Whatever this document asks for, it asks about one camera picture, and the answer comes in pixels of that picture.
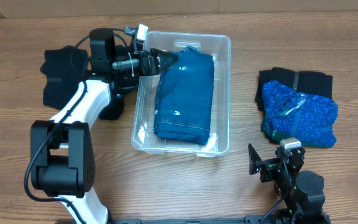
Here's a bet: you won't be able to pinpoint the black folded sock right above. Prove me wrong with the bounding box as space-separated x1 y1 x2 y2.
98 40 142 121

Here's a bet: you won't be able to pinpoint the black cloth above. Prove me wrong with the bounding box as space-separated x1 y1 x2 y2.
255 67 333 111

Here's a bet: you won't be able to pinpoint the clear plastic storage bin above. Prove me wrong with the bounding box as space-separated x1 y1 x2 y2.
131 31 231 157

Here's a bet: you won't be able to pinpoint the blue jeans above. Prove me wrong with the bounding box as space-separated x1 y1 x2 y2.
154 45 214 145

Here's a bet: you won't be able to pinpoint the black folded sock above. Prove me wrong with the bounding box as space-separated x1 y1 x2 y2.
40 45 88 110
98 40 142 121

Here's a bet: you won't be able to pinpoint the black folded sock left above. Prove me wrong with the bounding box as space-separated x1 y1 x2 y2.
40 45 88 110

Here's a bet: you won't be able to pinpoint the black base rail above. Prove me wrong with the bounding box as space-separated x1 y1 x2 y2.
107 215 264 224

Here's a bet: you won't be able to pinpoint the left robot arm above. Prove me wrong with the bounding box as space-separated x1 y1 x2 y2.
24 24 178 223

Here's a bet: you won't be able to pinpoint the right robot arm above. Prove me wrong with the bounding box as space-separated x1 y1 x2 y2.
245 138 331 223

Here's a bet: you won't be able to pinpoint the blue sparkly garment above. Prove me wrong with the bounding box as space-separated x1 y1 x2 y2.
261 80 338 148

